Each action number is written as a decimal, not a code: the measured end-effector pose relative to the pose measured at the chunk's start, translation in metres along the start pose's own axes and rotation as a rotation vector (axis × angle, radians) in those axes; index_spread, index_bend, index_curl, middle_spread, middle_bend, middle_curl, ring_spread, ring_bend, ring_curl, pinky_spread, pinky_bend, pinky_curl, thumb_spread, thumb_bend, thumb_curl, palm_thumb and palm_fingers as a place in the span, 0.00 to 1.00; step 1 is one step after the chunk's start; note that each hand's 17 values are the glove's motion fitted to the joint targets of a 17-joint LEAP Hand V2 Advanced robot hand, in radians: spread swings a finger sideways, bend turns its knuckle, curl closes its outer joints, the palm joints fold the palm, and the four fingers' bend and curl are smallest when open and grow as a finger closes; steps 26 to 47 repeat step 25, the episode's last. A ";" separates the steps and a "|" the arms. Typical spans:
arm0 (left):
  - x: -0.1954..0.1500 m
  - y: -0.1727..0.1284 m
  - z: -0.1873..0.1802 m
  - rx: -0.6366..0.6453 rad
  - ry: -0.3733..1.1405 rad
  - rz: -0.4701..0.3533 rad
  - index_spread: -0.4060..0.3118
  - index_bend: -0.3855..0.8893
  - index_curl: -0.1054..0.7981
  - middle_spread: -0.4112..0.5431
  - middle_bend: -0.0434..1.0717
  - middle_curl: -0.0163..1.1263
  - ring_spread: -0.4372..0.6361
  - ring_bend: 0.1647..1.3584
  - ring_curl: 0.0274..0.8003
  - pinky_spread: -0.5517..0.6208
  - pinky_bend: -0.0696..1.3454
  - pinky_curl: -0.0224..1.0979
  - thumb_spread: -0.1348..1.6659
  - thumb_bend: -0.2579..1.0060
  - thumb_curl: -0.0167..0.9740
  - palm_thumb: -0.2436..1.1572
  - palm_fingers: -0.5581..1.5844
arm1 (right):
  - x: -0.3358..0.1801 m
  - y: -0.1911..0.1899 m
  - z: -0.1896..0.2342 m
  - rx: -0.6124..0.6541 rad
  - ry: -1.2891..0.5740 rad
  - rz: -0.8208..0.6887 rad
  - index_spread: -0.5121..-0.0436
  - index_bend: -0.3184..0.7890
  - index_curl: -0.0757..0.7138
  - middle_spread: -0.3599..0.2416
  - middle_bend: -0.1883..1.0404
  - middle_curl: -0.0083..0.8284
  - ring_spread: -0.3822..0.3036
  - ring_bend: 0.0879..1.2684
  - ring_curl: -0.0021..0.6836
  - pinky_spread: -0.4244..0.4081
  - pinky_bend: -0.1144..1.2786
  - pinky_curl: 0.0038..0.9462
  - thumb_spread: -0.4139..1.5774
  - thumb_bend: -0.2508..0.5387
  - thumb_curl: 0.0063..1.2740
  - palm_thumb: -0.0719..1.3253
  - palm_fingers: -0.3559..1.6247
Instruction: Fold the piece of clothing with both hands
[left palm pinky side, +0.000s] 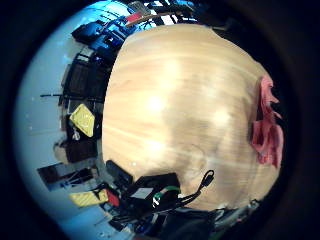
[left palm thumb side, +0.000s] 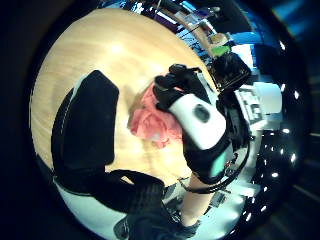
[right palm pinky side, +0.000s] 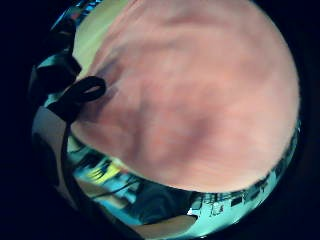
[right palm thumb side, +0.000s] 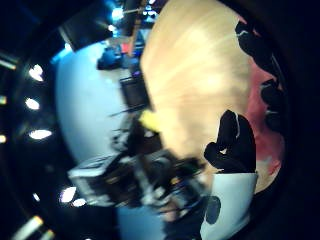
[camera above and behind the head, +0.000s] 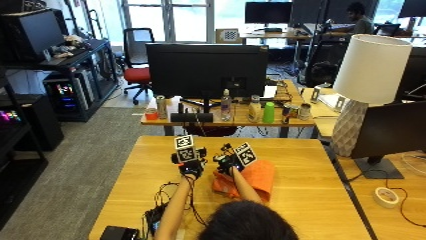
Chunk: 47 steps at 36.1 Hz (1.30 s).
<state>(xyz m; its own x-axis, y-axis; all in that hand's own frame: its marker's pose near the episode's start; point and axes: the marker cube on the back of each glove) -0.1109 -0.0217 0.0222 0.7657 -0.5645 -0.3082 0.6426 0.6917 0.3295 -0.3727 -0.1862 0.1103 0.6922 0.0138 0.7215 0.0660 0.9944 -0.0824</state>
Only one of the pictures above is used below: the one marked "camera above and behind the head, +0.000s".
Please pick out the person's right hand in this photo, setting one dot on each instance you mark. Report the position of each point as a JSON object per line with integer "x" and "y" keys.
{"x": 227, "y": 162}

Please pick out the person's left hand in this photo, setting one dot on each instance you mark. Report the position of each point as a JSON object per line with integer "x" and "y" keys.
{"x": 191, "y": 166}

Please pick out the white marker cube on left glove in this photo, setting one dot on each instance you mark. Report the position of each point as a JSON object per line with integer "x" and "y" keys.
{"x": 185, "y": 149}

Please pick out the white marker cube on glove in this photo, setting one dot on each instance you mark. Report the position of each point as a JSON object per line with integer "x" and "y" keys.
{"x": 185, "y": 149}
{"x": 245, "y": 154}

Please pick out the white marker cube on right glove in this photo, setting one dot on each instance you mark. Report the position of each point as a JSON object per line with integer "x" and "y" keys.
{"x": 245, "y": 154}

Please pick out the orange cloth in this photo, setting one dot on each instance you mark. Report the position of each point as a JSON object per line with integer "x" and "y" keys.
{"x": 261, "y": 176}

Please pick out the wooden desk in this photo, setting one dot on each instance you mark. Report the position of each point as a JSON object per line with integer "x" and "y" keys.
{"x": 241, "y": 121}

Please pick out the clear water bottle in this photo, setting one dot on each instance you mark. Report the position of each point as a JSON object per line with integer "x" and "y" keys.
{"x": 227, "y": 106}

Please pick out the cream bottle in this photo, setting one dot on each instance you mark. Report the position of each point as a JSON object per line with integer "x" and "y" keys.
{"x": 254, "y": 110}

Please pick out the small orange cup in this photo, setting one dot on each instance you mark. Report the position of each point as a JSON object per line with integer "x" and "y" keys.
{"x": 152, "y": 114}

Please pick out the green plastic cup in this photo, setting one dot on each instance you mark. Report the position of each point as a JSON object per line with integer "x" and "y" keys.
{"x": 268, "y": 113}

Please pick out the dark drink can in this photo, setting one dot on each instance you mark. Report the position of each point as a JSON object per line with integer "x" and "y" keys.
{"x": 286, "y": 114}

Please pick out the small black electronics box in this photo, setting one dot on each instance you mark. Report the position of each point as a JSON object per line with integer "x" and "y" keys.
{"x": 155, "y": 216}

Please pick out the glass jar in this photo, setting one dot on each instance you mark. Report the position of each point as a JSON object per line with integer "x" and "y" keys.
{"x": 305, "y": 112}

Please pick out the large black monitor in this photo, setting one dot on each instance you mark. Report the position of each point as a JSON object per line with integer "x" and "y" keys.
{"x": 207, "y": 70}

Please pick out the red office chair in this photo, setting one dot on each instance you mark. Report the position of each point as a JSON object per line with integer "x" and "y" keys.
{"x": 137, "y": 74}

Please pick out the small grey stand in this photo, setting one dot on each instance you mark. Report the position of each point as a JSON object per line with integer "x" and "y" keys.
{"x": 316, "y": 95}

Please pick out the white papers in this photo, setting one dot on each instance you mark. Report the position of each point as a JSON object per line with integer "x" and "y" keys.
{"x": 330, "y": 100}

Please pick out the black battery pack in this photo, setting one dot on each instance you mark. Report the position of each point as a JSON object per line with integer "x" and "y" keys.
{"x": 119, "y": 233}

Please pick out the computer tower with coloured lights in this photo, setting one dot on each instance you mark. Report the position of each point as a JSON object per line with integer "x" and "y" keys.
{"x": 67, "y": 95}

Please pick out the cardboard box with checker print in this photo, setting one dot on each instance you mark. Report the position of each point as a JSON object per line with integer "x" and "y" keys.
{"x": 229, "y": 36}

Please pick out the black shelf rack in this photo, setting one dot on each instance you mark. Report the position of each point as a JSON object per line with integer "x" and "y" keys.
{"x": 95, "y": 63}

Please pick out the black office chair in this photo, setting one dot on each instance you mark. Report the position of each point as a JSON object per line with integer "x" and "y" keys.
{"x": 326, "y": 63}

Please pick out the black cabinet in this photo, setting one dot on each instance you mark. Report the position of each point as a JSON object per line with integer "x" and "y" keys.
{"x": 37, "y": 120}

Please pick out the white tape roll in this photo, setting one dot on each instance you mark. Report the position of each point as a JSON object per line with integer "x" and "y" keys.
{"x": 386, "y": 197}

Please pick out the black monitor with square foot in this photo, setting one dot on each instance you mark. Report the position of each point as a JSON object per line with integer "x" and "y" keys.
{"x": 393, "y": 130}

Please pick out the white table lamp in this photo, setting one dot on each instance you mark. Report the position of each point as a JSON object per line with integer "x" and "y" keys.
{"x": 370, "y": 70}

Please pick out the black background monitor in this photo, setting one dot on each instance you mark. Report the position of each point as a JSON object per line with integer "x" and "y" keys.
{"x": 268, "y": 12}

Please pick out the black flat screen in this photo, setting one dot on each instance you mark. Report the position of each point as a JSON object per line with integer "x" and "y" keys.
{"x": 33, "y": 33}

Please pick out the black camera bar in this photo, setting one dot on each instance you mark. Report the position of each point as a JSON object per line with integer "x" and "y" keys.
{"x": 192, "y": 117}

